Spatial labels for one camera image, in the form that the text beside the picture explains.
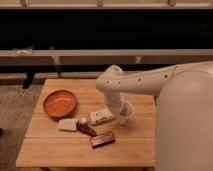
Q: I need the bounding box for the white ceramic cup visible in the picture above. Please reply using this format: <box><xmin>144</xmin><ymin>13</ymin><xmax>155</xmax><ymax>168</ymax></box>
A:
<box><xmin>116</xmin><ymin>101</ymin><xmax>134</xmax><ymax>125</ymax></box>

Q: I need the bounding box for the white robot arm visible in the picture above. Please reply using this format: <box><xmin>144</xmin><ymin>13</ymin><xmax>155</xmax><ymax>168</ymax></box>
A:
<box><xmin>96</xmin><ymin>61</ymin><xmax>213</xmax><ymax>171</ymax></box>

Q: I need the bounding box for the orange ceramic bowl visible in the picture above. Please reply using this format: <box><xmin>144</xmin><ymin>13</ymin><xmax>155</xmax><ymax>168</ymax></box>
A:
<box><xmin>43</xmin><ymin>90</ymin><xmax>77</xmax><ymax>118</ymax></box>

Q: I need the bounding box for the white plastic bottle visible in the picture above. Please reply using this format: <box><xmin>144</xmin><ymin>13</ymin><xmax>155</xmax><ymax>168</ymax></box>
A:
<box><xmin>79</xmin><ymin>108</ymin><xmax>115</xmax><ymax>126</ymax></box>

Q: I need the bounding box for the brown chocolate bar box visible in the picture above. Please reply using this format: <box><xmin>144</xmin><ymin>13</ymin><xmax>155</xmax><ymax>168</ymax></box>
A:
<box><xmin>90</xmin><ymin>131</ymin><xmax>115</xmax><ymax>149</ymax></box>

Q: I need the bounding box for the dark red snack wrapper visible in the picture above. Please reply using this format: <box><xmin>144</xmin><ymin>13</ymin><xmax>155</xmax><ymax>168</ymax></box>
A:
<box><xmin>77</xmin><ymin>123</ymin><xmax>97</xmax><ymax>137</ymax></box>

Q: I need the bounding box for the wooden table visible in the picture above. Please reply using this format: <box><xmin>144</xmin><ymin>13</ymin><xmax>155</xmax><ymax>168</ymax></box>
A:
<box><xmin>16</xmin><ymin>79</ymin><xmax>155</xmax><ymax>168</ymax></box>

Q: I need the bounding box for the white sponge block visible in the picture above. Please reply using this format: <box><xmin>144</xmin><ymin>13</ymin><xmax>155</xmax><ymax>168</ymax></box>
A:
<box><xmin>58</xmin><ymin>119</ymin><xmax>77</xmax><ymax>132</ymax></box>

